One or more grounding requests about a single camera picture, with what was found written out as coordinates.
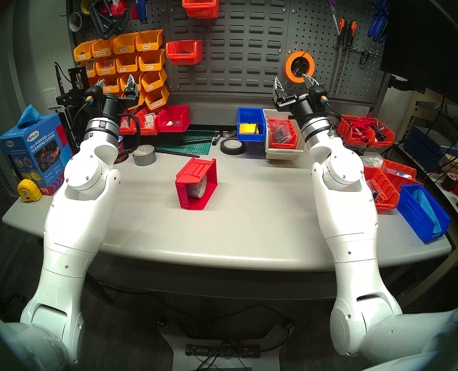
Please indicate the clear bag of black screws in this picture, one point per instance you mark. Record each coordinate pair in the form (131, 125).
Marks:
(281, 133)

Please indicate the black tape roll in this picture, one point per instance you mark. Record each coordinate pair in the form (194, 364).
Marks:
(223, 148)

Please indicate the yellow bin labelled M3-4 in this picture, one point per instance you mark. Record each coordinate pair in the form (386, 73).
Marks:
(151, 62)

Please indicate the yellow bin labelled M3X6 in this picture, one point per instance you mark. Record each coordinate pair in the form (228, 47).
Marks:
(151, 43)

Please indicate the black marker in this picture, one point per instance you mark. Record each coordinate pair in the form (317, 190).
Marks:
(216, 139)

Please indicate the grey louvred pegboard panel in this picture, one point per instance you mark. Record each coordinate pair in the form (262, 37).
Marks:
(244, 45)

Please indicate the grey duct tape roll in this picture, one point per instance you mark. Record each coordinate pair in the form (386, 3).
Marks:
(138, 159)

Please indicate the red tool bundle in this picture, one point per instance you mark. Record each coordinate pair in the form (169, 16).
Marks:
(362, 125)

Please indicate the red and white tape roll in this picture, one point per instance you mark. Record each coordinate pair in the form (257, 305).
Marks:
(119, 7)

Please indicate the clear plastic bag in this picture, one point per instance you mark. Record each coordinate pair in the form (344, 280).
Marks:
(370, 160)

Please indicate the black vise clamp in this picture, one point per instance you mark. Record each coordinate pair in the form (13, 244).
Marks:
(105, 28)

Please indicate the yellow bin labelled M3-8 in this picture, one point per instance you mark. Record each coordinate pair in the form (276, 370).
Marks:
(121, 79)

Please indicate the blue cloth in bin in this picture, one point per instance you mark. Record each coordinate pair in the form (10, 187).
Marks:
(428, 208)

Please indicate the dark blue crate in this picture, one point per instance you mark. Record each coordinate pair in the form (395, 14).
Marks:
(422, 144)

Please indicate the orange-red wall bin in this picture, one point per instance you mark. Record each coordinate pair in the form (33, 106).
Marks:
(200, 11)
(184, 59)

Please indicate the large beige plastic bin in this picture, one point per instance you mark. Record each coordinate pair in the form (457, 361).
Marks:
(283, 153)

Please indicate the yellow bin labelled M4-0.7X6 HEX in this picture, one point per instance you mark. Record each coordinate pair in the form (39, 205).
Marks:
(157, 99)

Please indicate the grey tape roll on peg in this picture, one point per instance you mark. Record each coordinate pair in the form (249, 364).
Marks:
(70, 23)

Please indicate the red bin with glue sticks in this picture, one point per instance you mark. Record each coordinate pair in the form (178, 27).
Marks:
(385, 206)

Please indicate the blue cloth in box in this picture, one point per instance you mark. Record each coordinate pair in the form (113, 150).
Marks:
(28, 117)

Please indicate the white wall switch plate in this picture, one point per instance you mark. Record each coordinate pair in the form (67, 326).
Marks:
(51, 99)

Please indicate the yellow small parts bin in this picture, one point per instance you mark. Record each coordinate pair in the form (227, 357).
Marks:
(83, 53)
(90, 69)
(93, 81)

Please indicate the black metal stand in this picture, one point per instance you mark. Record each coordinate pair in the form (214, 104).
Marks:
(72, 97)

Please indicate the black monitor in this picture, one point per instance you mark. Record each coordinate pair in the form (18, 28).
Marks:
(426, 34)

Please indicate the yellow bin labelled M2.5-5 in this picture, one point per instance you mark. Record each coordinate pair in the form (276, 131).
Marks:
(141, 99)

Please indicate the yellow bin labelled M3-12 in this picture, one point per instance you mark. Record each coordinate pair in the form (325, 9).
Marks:
(111, 83)

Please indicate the yellow bin labelled M4-6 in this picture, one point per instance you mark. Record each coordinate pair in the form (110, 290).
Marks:
(126, 64)

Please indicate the small metal scissors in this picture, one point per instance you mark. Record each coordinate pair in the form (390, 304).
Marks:
(301, 68)

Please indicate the cardboard box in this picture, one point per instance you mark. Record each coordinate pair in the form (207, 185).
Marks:
(455, 166)

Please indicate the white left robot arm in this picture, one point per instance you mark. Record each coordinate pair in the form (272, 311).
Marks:
(78, 219)

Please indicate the blue and red hand tool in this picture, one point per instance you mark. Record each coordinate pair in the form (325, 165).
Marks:
(140, 7)

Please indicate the large blue plastic bin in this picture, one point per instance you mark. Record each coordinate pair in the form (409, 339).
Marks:
(410, 215)

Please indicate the orange tape roll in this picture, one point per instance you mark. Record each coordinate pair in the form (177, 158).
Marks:
(287, 67)

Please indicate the red plastic storage bin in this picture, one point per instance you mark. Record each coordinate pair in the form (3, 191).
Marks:
(178, 113)
(393, 167)
(349, 137)
(385, 140)
(153, 131)
(129, 131)
(269, 136)
(192, 167)

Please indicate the black power strip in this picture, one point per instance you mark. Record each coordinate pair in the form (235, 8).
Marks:
(213, 351)

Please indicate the yellow tape measure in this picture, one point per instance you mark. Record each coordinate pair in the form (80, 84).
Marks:
(30, 190)

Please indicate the blue cleaning cloths box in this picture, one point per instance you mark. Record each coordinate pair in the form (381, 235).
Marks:
(39, 150)

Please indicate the black carabiner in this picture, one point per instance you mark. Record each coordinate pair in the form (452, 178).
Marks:
(362, 58)

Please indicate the long black rod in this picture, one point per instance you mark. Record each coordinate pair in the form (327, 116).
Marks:
(177, 153)

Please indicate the yellow tape roll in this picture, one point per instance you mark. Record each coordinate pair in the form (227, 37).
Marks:
(83, 7)

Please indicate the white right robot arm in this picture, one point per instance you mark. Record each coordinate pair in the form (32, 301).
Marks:
(345, 219)

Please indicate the green cutting mat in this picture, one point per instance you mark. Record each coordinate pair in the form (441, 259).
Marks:
(198, 148)

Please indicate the yellow note pad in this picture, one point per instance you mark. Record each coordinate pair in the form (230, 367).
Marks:
(246, 128)

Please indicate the small blue plastic bin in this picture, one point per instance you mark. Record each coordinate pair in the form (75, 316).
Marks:
(246, 117)

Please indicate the yellow bin labelled M4X4X6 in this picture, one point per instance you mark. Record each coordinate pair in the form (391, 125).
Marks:
(105, 66)

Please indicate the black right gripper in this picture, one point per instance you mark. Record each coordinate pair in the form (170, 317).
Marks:
(296, 103)

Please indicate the black bar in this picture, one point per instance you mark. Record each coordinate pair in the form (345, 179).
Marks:
(196, 141)

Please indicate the yellow bin labelled M3X8 BRD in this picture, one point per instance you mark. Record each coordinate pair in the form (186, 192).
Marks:
(102, 48)

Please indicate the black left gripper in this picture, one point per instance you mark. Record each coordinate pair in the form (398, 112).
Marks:
(111, 105)

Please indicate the clear bag of small parts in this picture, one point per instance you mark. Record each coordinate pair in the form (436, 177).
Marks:
(149, 119)
(125, 121)

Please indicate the yellow bin labelled M3-6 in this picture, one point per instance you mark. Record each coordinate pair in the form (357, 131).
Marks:
(153, 81)

